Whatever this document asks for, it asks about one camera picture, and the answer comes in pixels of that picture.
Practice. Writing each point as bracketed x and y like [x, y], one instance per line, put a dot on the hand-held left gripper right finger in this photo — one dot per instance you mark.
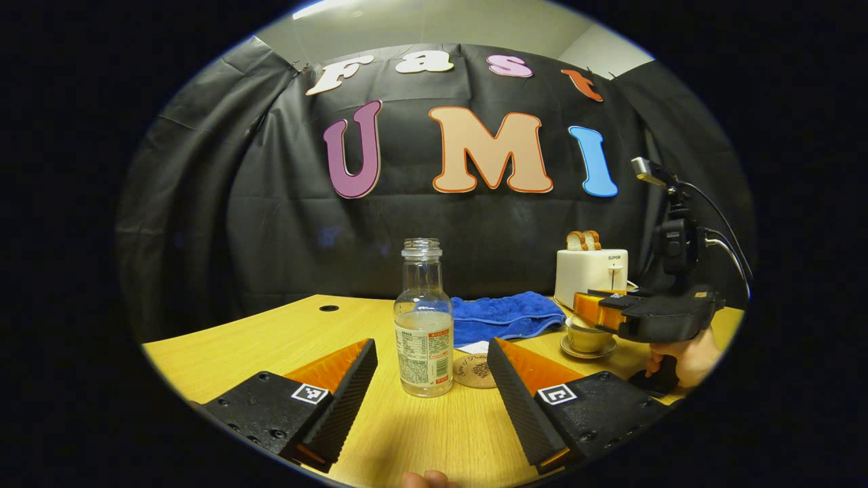
[519, 407]

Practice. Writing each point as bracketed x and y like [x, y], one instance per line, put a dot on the cream ceramic saucer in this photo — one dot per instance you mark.
[576, 354]

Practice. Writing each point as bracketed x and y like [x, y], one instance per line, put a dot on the cream ceramic teacup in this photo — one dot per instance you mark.
[586, 341]

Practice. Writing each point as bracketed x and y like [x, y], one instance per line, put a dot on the white toaster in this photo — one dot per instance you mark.
[586, 274]

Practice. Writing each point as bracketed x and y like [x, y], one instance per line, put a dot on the round cork coaster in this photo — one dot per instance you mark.
[475, 373]

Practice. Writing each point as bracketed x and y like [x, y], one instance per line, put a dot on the black backdrop cloth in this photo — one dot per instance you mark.
[285, 224]

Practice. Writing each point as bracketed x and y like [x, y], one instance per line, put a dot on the toast bread slice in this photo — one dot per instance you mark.
[576, 241]
[594, 239]

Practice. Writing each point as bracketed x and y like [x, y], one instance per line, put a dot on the clear glass water bottle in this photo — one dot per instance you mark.
[424, 339]

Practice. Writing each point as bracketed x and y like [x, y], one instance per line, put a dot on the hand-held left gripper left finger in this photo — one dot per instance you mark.
[349, 400]

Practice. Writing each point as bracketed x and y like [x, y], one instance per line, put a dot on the blue towel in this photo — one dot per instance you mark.
[502, 318]

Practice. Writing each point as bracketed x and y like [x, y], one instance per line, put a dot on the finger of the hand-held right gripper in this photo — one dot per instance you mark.
[585, 306]
[610, 313]

